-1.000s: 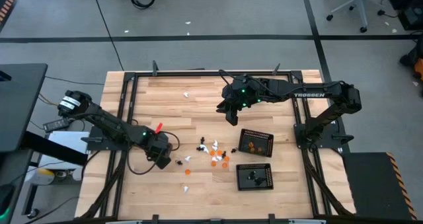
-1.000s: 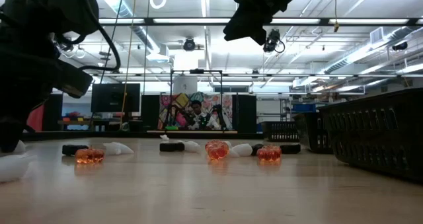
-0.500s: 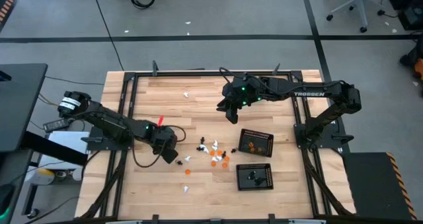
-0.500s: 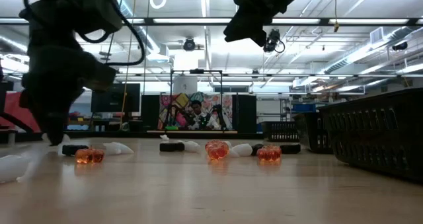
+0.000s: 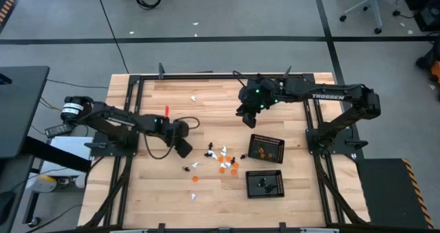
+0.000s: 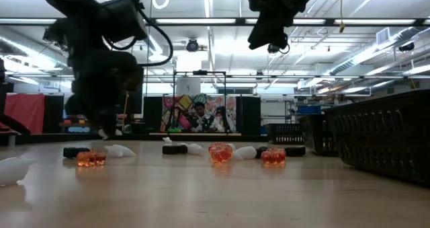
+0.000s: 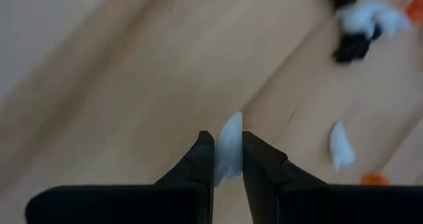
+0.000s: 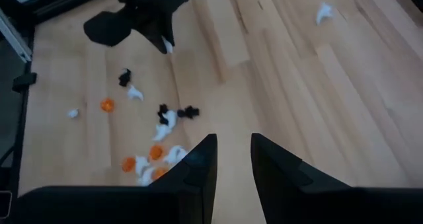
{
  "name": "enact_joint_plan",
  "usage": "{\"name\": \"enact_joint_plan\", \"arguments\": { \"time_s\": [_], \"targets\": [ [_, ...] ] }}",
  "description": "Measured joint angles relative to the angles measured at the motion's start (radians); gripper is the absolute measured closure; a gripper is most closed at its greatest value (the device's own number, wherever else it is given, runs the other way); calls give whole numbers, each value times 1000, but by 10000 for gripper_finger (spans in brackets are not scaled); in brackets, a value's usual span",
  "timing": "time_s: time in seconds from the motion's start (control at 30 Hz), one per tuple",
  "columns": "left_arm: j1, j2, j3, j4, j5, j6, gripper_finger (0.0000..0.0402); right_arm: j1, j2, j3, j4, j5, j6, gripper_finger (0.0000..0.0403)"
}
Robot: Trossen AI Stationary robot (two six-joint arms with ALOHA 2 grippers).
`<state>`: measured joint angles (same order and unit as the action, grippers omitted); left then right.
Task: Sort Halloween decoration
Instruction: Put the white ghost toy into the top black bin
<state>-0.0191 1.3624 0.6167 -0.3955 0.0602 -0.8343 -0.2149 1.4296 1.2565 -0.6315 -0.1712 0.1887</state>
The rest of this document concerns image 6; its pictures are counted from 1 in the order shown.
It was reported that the black curved bracket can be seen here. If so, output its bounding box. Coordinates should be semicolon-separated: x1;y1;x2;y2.
0;115;32;136

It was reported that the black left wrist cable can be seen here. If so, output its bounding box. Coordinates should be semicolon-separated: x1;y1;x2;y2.
103;0;174;67

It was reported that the black metal table frame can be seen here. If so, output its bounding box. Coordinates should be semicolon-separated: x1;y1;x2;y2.
15;132;268;145

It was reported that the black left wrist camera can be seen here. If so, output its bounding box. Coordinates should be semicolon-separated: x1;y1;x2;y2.
100;0;148;43

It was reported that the white box fixture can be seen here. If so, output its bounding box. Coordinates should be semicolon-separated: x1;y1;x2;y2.
175;76;202;97

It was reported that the black flat monitor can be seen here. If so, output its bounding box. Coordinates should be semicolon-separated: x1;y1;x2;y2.
116;84;144;115

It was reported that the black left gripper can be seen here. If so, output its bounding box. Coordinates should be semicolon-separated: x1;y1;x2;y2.
65;19;144;138

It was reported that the black round ceiling camera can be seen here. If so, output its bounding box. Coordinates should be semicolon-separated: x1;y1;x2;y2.
185;38;200;53

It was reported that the dark background desk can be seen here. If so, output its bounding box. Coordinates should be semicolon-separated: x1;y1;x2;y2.
58;118;101;135

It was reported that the blue storage bin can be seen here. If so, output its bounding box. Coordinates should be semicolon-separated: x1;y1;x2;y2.
297;105;323;115

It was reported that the black overhead light bar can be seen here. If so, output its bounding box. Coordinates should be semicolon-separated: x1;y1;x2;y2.
0;17;430;28

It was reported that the red curtain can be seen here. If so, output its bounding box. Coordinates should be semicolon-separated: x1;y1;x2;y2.
3;93;46;135

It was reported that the black plastic mesh basket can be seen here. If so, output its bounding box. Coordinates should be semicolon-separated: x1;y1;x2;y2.
324;89;430;188
297;113;339;157
265;122;305;145

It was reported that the white ceiling vent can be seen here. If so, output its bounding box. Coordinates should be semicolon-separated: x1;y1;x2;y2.
376;27;391;46

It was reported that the orange translucent plastic pumpkin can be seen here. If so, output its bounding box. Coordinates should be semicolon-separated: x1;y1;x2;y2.
208;142;234;164
261;148;287;165
76;149;107;168

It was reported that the black metal stand frame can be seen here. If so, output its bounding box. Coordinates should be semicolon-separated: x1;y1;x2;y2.
172;69;228;135

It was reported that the colourful patterned wall panel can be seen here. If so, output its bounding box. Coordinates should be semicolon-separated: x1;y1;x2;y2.
162;93;237;133

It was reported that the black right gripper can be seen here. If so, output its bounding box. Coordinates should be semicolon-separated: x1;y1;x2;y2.
248;0;332;50

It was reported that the black upright panel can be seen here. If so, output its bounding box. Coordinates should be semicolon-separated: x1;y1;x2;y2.
236;96;262;137
143;96;164;134
44;95;65;134

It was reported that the person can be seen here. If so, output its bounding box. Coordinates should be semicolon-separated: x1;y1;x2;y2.
189;102;221;133

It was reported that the yellow hanging cord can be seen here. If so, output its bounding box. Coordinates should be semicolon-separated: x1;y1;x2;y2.
337;0;347;34

